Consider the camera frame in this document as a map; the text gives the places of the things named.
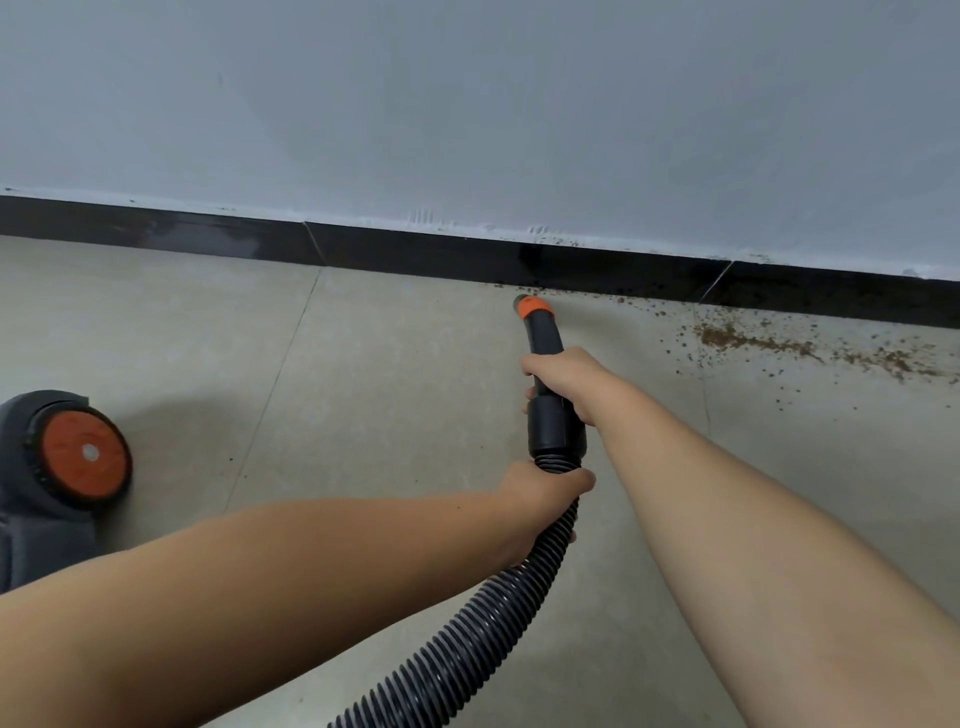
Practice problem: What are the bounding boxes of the person's left hand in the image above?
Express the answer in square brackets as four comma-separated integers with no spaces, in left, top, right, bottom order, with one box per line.
[496,459,598,571]

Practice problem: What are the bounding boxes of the person's right hand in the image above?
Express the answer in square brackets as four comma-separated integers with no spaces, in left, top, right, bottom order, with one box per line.
[520,345,636,429]

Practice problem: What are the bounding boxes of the black ribbed vacuum hose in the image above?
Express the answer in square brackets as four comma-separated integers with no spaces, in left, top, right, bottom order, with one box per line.
[326,293,590,728]

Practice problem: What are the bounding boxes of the brown dirt debris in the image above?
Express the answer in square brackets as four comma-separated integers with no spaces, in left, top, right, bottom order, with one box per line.
[491,281,960,410]

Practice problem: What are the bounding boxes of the grey vacuum cleaner orange knobs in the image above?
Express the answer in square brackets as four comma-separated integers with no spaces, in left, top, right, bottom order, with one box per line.
[0,389,135,594]

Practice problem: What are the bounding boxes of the person's left forearm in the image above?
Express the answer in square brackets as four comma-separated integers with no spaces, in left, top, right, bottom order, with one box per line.
[0,487,526,728]

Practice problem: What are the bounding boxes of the person's right forearm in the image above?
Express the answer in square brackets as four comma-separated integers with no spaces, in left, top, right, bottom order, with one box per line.
[596,389,960,728]

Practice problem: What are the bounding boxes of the black skirting board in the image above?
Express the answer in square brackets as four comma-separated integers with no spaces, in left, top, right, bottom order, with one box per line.
[0,193,960,331]

